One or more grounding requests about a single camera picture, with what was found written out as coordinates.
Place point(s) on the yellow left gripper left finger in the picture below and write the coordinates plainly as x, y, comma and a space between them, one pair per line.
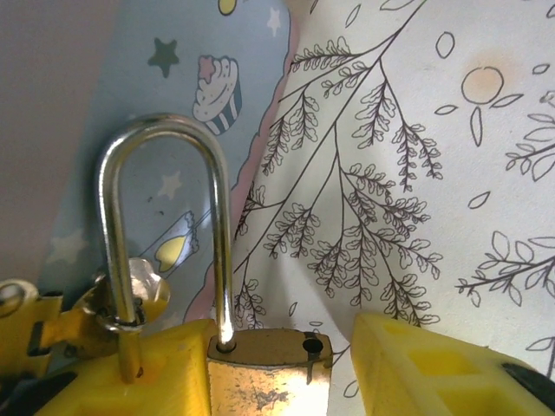
173, 381

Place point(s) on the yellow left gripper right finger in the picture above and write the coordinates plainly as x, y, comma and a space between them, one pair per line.
433, 381

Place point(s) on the brass padlock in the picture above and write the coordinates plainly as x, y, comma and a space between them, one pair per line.
260, 381

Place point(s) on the blue cartoon tin box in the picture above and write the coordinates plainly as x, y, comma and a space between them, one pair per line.
182, 86

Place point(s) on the floral patterned table mat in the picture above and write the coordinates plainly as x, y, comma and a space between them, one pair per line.
433, 173

